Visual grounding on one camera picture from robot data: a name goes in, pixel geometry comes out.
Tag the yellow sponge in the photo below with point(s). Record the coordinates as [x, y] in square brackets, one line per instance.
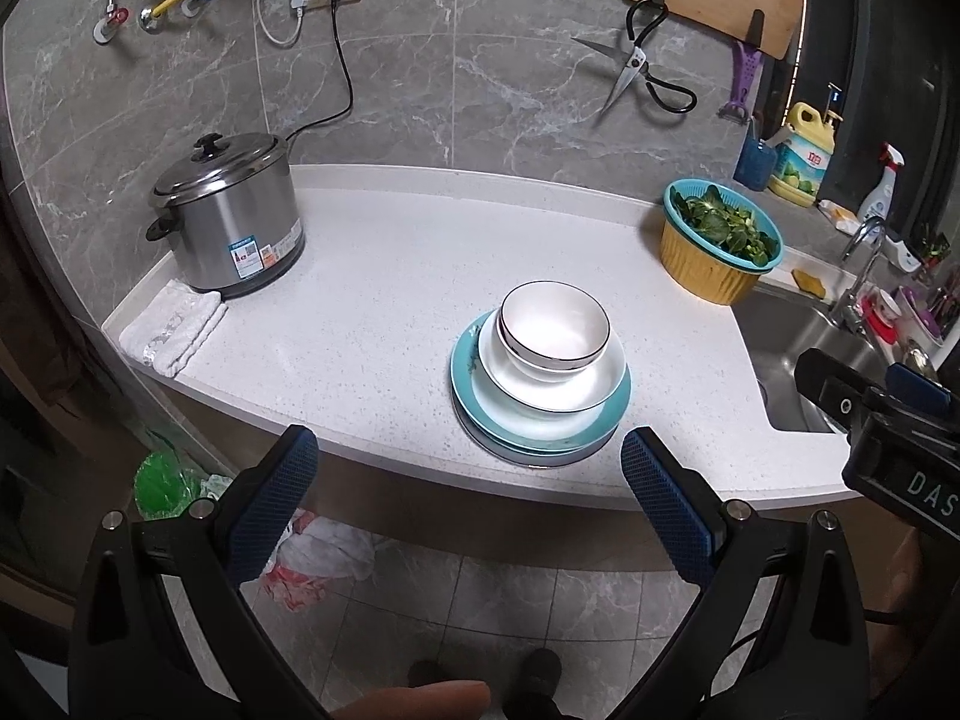
[808, 283]

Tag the stainless steel rice cooker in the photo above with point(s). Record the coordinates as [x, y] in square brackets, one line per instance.
[232, 225]

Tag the metal wall pipe fitting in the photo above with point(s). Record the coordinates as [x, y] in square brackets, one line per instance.
[150, 20]

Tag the green leafy vegetables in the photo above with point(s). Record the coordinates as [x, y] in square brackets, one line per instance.
[724, 225]

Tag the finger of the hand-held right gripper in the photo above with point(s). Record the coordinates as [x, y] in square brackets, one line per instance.
[836, 394]
[919, 390]

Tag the white orange packet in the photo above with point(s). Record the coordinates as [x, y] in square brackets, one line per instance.
[838, 216]

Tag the grey-rimmed white plate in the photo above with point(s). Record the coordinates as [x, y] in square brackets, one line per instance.
[540, 463]

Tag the person's left hand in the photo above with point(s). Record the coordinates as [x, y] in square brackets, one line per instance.
[420, 701]

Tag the white folded cloth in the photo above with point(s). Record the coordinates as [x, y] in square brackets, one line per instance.
[172, 326]

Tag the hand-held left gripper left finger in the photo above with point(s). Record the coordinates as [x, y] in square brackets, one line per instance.
[270, 510]

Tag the red plastic holder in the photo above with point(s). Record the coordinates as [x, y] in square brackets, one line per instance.
[874, 319]

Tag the small white cup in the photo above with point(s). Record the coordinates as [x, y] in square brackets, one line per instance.
[889, 306]

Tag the green plastic bag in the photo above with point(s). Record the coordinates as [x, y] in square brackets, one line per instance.
[169, 480]

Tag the red-marked wall valve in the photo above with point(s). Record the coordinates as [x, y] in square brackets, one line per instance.
[111, 21]

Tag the small teal floral plate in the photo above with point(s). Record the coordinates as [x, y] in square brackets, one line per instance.
[525, 452]

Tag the small white bowl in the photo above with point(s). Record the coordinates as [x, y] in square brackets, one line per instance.
[555, 322]

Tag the white spray bottle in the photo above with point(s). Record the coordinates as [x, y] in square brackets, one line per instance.
[877, 195]

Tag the blue-marked wall valve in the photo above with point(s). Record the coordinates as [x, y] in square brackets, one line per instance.
[197, 4]

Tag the patterned dark-rimmed bowl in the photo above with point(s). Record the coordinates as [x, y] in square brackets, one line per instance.
[555, 373]

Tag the purple plastic container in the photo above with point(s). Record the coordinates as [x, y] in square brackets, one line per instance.
[922, 315]

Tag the large white bowl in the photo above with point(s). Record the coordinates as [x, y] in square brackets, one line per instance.
[555, 396]

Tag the blue utensil holder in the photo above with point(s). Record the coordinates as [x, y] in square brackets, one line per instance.
[754, 161]

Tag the teal plastic colander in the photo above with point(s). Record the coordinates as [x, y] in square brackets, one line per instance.
[671, 202]

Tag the white pink plastic bag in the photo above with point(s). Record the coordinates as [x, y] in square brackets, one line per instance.
[322, 551]

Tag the chrome faucet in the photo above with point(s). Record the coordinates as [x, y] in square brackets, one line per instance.
[855, 240]

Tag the purple peeler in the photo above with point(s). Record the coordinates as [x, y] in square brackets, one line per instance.
[744, 79]

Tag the large teal floral plate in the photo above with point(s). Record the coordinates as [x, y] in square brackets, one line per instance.
[469, 382]

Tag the person's black shoe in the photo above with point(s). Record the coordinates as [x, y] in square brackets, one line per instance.
[540, 675]

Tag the stainless steel sink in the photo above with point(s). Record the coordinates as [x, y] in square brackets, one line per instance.
[780, 360]

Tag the yellow detergent bottle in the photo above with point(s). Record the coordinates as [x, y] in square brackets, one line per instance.
[802, 165]

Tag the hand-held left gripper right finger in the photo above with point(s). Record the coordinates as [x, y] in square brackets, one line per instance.
[667, 510]

